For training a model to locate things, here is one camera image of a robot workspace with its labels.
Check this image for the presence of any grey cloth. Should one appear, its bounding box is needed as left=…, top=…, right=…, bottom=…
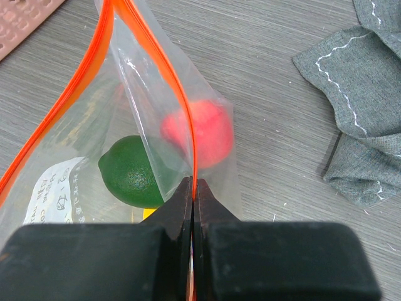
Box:
left=293, top=1, right=400, bottom=206

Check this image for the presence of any clear zip top bag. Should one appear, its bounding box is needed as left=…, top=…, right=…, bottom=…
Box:
left=1, top=1, right=241, bottom=300

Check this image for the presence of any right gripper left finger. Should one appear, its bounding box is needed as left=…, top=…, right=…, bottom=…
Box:
left=1, top=177, right=193, bottom=300

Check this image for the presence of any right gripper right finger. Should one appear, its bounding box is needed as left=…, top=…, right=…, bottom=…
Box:
left=193, top=179, right=382, bottom=300

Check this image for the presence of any yellow pear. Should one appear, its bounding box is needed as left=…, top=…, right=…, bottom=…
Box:
left=142, top=208, right=156, bottom=220

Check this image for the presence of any dark green avocado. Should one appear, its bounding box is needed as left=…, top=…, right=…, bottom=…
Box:
left=98, top=135, right=164, bottom=209

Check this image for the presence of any red apple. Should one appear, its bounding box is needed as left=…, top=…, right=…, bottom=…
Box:
left=160, top=100, right=234, bottom=169

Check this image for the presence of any pink plastic basket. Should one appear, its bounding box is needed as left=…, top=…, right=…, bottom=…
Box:
left=0, top=0, right=65, bottom=60

